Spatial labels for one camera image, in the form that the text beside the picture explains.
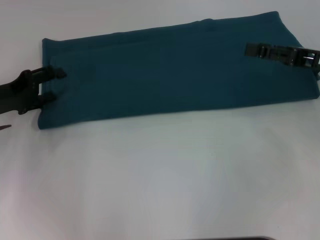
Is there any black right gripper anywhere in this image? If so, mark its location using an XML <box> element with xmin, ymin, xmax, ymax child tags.
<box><xmin>244</xmin><ymin>42</ymin><xmax>320</xmax><ymax>69</ymax></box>

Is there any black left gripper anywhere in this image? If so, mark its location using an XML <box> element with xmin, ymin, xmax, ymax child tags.
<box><xmin>0</xmin><ymin>65</ymin><xmax>68</xmax><ymax>116</ymax></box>

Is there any teal t-shirt with beige print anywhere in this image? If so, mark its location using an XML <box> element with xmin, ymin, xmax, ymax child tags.
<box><xmin>36</xmin><ymin>10</ymin><xmax>320</xmax><ymax>131</ymax></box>

